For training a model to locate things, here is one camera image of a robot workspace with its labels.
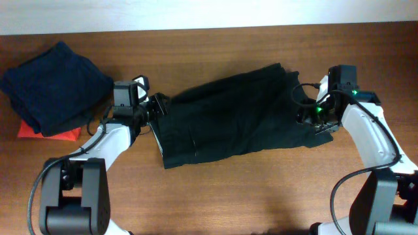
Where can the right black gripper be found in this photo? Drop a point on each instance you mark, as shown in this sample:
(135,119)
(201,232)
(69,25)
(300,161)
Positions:
(322,125)

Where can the black shorts garment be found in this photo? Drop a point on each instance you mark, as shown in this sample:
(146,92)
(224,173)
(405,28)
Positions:
(244,113)

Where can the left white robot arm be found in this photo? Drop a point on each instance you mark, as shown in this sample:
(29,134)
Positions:
(75,197)

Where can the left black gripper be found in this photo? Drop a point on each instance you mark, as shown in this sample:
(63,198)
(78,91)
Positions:
(159,105)

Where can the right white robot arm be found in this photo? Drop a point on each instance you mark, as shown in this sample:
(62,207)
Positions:
(387,202)

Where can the folded navy blue garment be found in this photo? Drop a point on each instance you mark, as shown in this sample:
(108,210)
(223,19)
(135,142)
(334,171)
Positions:
(55,91)

